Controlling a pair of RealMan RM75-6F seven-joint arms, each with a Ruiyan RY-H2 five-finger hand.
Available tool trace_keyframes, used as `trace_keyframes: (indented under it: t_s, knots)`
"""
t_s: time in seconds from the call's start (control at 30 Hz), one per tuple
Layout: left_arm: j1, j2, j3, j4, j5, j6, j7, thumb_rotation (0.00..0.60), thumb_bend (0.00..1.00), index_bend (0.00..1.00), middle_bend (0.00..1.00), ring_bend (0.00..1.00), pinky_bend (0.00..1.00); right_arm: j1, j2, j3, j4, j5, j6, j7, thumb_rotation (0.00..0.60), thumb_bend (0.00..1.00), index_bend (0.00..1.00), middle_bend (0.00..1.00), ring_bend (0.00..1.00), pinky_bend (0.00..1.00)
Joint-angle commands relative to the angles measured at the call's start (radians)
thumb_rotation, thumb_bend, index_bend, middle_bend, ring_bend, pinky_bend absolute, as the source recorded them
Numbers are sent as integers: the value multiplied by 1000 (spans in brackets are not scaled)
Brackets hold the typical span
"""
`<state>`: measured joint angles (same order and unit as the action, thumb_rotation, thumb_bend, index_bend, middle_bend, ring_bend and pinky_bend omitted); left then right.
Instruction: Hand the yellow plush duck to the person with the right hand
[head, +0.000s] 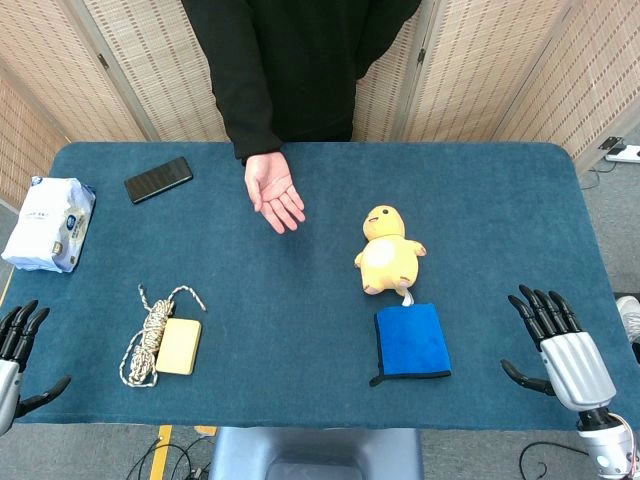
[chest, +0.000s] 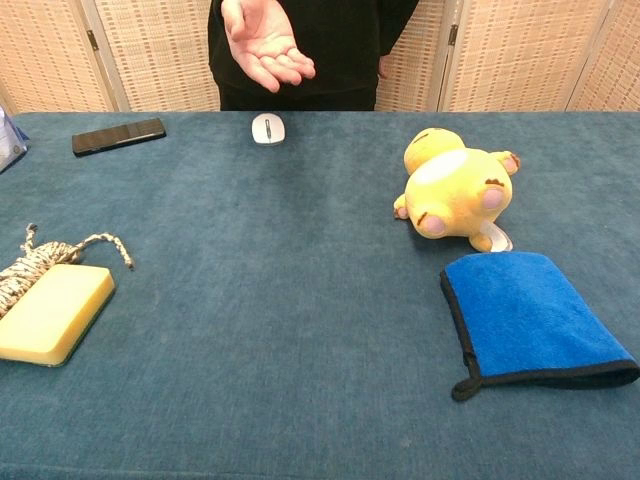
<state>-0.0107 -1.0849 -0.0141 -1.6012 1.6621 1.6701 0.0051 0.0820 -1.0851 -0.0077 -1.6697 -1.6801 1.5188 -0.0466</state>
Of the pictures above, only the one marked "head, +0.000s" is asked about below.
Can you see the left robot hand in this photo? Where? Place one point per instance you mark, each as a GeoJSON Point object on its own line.
{"type": "Point", "coordinates": [15, 350]}

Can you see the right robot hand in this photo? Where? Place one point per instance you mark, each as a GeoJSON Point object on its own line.
{"type": "Point", "coordinates": [575, 357]}

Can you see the person's bare hand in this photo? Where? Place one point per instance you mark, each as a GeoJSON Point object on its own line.
{"type": "Point", "coordinates": [275, 192]}

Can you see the person's black sleeved forearm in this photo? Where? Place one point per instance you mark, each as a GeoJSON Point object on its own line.
{"type": "Point", "coordinates": [245, 80]}

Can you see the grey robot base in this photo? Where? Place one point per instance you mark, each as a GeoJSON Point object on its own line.
{"type": "Point", "coordinates": [316, 454]}

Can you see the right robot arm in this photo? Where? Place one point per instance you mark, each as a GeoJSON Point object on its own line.
{"type": "Point", "coordinates": [607, 440]}

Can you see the yellow chick plush toy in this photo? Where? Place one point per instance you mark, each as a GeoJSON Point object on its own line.
{"type": "Point", "coordinates": [387, 250]}

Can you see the person's black torso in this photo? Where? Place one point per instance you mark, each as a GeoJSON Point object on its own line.
{"type": "Point", "coordinates": [320, 65]}

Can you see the white shoe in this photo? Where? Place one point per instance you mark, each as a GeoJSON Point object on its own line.
{"type": "Point", "coordinates": [630, 315]}

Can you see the black smartphone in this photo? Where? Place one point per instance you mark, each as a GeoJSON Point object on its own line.
{"type": "Point", "coordinates": [158, 179]}

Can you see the woven folding screen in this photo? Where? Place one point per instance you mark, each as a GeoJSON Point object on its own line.
{"type": "Point", "coordinates": [320, 70]}

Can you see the white tissue pack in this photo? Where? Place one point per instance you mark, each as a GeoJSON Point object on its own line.
{"type": "Point", "coordinates": [47, 222]}

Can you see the yellow sponge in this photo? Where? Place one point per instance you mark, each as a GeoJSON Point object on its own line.
{"type": "Point", "coordinates": [179, 346]}

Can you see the blue folded cloth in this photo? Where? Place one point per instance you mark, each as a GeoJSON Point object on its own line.
{"type": "Point", "coordinates": [411, 345]}

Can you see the yellow floor tape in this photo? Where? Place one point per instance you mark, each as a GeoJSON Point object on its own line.
{"type": "Point", "coordinates": [161, 452]}

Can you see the white power strip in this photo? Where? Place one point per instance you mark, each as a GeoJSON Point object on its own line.
{"type": "Point", "coordinates": [623, 151]}

